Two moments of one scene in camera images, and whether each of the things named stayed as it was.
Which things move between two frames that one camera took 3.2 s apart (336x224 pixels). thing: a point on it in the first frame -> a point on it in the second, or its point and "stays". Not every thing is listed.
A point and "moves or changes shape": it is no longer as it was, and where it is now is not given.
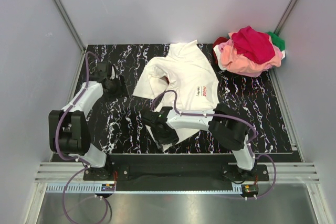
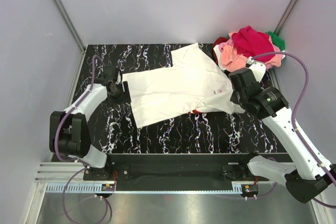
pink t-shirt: x=233 y=61 stays
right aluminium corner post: x=293 y=2 stays
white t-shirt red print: x=183 y=78 moves or changes shape
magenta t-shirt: x=256 y=45 stays
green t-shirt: x=276 y=41 stays
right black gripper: x=172 y=139 -> x=233 y=97
